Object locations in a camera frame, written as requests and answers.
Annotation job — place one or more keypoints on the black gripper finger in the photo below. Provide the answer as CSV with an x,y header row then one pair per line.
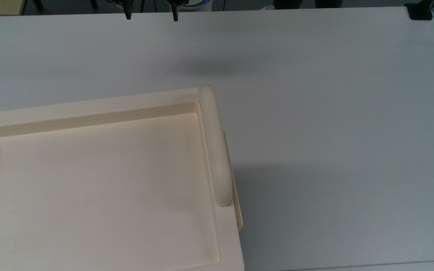
x,y
127,10
175,11

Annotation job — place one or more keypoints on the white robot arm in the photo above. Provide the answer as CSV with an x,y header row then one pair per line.
x,y
196,4

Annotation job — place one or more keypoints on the cream plastic cabinet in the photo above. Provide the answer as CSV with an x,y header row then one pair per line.
x,y
89,188

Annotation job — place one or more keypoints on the black table clamp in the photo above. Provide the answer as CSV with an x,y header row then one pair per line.
x,y
420,12

